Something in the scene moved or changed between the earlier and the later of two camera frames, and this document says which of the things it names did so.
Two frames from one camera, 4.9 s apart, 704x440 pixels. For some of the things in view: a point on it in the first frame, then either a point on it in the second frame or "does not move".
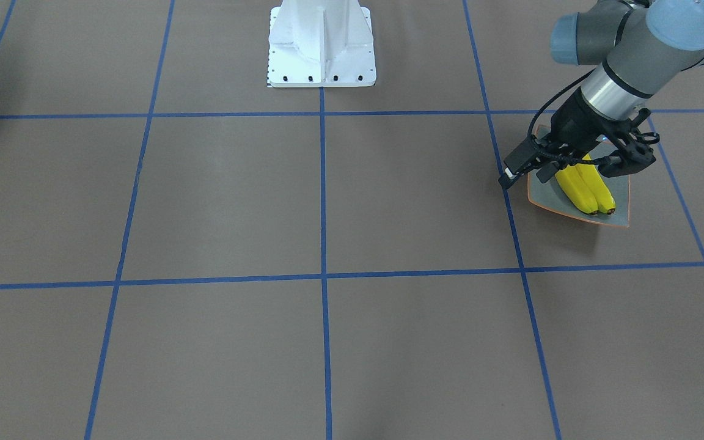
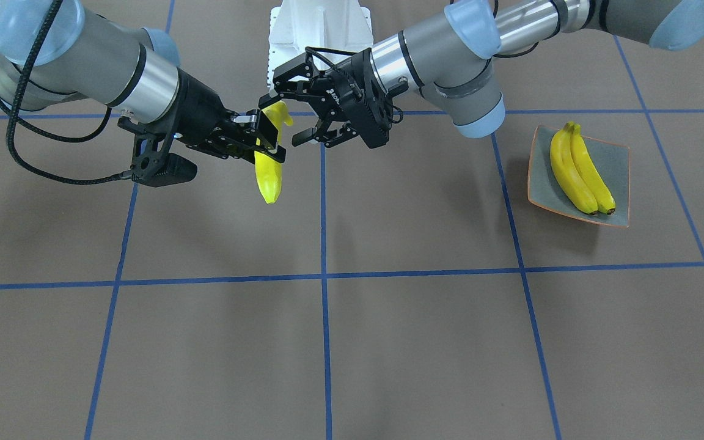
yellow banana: [569, 178] does not move
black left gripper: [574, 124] to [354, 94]
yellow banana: [597, 186] does not move
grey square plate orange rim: [549, 195] does not move
